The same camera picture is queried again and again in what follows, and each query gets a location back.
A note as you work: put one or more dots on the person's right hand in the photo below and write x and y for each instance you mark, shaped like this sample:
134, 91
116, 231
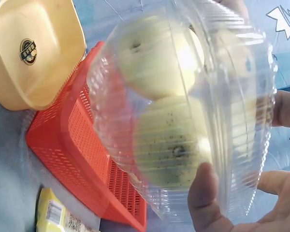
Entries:
268, 212

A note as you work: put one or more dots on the person's left hand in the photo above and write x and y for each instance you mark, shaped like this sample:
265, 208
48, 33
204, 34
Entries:
234, 7

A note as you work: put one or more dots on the person's right fingers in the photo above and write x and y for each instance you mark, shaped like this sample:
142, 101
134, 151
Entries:
278, 181

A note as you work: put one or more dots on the person's right thumb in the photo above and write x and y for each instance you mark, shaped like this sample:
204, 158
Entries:
203, 193

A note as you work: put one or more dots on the clear plastic clamshell container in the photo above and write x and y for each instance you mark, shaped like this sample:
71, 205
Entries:
232, 79

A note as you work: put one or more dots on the pale green apple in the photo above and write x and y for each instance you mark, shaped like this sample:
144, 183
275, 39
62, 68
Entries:
157, 60
169, 145

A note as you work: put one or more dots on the yellow packet with barcode label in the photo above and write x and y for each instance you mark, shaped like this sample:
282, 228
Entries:
53, 212

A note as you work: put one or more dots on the red plastic slotted basket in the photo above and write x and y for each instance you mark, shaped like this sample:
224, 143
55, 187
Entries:
62, 135

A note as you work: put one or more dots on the beige plastic basin with sticker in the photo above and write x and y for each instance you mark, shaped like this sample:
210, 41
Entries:
38, 77

